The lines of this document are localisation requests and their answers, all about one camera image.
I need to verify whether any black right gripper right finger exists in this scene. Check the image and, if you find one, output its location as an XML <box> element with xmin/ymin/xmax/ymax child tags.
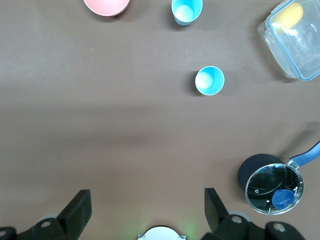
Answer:
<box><xmin>202</xmin><ymin>187</ymin><xmax>305</xmax><ymax>240</ymax></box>

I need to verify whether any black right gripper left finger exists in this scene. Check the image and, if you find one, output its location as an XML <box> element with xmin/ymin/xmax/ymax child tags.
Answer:
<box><xmin>0</xmin><ymin>189</ymin><xmax>92</xmax><ymax>240</ymax></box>

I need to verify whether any pink bowl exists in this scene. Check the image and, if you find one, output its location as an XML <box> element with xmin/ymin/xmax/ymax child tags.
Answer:
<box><xmin>83</xmin><ymin>0</ymin><xmax>131</xmax><ymax>17</ymax></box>

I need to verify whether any clear container with blue seal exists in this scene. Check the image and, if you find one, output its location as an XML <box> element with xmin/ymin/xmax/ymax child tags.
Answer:
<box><xmin>257</xmin><ymin>0</ymin><xmax>320</xmax><ymax>82</ymax></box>

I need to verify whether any blue plastic cup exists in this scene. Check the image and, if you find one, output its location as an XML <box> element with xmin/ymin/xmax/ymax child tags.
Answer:
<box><xmin>171</xmin><ymin>0</ymin><xmax>204</xmax><ymax>27</ymax></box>
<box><xmin>194</xmin><ymin>65</ymin><xmax>225</xmax><ymax>97</ymax></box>

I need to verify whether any yellow round fruit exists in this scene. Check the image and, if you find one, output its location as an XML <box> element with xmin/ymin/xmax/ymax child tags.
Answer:
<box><xmin>272</xmin><ymin>2</ymin><xmax>305</xmax><ymax>30</ymax></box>

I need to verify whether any glass lid with blue knob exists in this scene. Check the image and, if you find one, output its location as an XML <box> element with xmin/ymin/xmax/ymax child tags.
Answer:
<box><xmin>245</xmin><ymin>162</ymin><xmax>305</xmax><ymax>216</ymax></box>

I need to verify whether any black pot with blue handle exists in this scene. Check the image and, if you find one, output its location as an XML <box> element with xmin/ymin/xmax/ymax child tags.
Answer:
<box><xmin>237</xmin><ymin>140</ymin><xmax>320</xmax><ymax>198</ymax></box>

